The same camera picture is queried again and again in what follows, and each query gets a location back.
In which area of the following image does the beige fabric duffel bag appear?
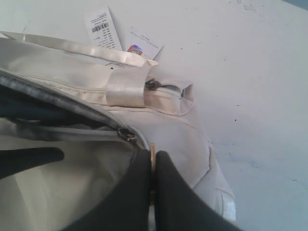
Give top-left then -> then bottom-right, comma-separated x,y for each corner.
0,31 -> 236,231

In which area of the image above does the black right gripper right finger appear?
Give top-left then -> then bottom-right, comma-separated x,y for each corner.
154,151 -> 239,231

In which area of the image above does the white printed card tag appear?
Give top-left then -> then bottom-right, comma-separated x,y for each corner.
122,27 -> 164,60

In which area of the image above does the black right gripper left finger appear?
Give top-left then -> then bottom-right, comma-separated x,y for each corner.
69,150 -> 151,231

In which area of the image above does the white barcode hang tag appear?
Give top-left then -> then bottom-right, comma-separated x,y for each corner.
83,7 -> 122,51

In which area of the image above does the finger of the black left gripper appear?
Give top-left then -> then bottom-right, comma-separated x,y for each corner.
0,147 -> 64,179

